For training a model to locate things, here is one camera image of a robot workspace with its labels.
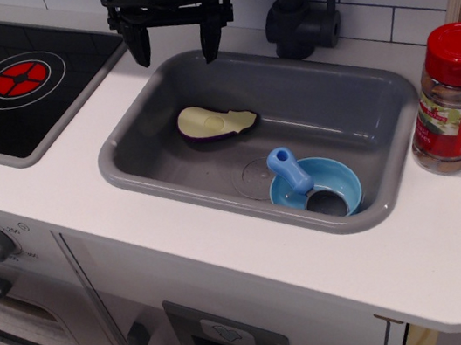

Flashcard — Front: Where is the blue handled metal spoon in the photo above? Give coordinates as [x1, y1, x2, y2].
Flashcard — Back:
[267, 147, 348, 216]

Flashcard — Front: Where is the toy eggplant half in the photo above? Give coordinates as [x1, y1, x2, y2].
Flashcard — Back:
[177, 106, 258, 142]

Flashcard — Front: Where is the red lid spice jar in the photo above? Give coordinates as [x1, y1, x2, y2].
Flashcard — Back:
[411, 22, 461, 175]

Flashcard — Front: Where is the black toy stovetop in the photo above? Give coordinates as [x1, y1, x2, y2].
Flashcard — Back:
[0, 23, 126, 169]

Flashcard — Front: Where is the dark grey toy faucet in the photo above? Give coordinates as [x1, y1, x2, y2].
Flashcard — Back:
[265, 0, 341, 60]

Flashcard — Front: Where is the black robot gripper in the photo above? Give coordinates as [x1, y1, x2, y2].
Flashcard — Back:
[100, 0, 234, 67]

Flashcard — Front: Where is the light blue plastic bowl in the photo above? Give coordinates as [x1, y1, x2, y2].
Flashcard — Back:
[269, 157, 363, 216]

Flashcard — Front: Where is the grey plastic sink basin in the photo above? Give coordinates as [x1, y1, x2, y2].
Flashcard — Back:
[99, 52, 417, 235]

